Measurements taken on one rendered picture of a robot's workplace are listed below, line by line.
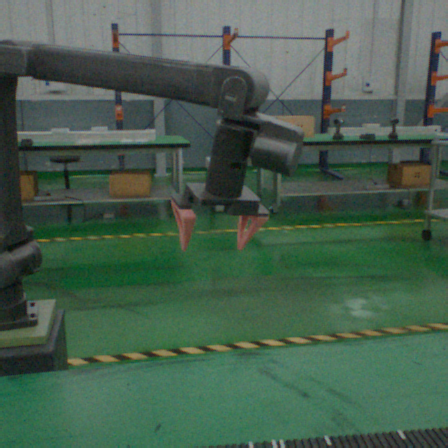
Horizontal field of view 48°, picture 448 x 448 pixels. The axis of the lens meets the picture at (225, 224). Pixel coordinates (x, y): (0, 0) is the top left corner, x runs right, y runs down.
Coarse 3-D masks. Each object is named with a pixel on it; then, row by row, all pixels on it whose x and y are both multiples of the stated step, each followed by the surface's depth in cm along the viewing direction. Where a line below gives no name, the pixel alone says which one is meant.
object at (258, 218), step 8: (224, 208) 76; (232, 208) 75; (240, 208) 75; (248, 208) 76; (256, 208) 76; (264, 208) 79; (240, 216) 82; (248, 216) 80; (256, 216) 78; (264, 216) 77; (240, 224) 82; (256, 224) 78; (240, 232) 82; (248, 232) 80; (240, 240) 82; (248, 240) 80; (240, 248) 82
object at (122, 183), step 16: (304, 128) 556; (32, 176) 503; (112, 176) 519; (128, 176) 520; (144, 176) 521; (400, 176) 581; (416, 176) 582; (32, 192) 506; (112, 192) 523; (128, 192) 524; (144, 192) 525
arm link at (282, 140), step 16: (240, 80) 67; (224, 96) 68; (240, 96) 67; (224, 112) 69; (240, 112) 68; (256, 112) 74; (272, 128) 69; (288, 128) 68; (256, 144) 70; (272, 144) 69; (288, 144) 69; (256, 160) 71; (272, 160) 69; (288, 160) 69
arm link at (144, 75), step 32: (0, 64) 78; (32, 64) 78; (64, 64) 78; (96, 64) 76; (128, 64) 74; (160, 64) 72; (192, 64) 70; (160, 96) 74; (192, 96) 71; (256, 96) 68
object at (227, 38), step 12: (192, 36) 728; (204, 36) 731; (216, 36) 734; (228, 36) 732; (240, 36) 741; (252, 36) 744; (264, 36) 748; (276, 36) 751; (288, 36) 754; (348, 36) 707; (228, 48) 737; (324, 48) 770; (228, 60) 741; (312, 60) 770; (324, 60) 780; (300, 72) 772; (324, 72) 785; (324, 84) 790; (120, 96) 724; (276, 96) 774; (324, 96) 790; (120, 108) 671; (324, 108) 793; (120, 120) 733; (324, 120) 793; (324, 132) 798; (120, 156) 745; (324, 156) 807; (120, 168) 749; (324, 168) 808
